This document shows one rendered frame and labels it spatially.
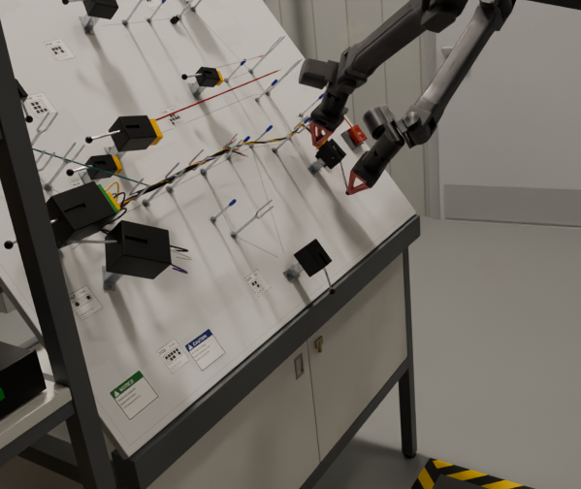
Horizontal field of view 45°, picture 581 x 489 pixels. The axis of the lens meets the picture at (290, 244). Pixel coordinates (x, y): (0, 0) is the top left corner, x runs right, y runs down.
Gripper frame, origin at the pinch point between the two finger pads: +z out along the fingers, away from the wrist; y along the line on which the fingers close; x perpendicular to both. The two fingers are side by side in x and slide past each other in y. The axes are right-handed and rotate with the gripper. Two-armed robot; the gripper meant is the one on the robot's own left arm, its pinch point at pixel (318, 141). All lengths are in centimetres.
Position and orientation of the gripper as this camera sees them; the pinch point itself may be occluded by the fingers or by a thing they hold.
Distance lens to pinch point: 177.2
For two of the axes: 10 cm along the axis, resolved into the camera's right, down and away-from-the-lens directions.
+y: -4.0, 5.3, -7.5
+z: -2.9, 7.0, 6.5
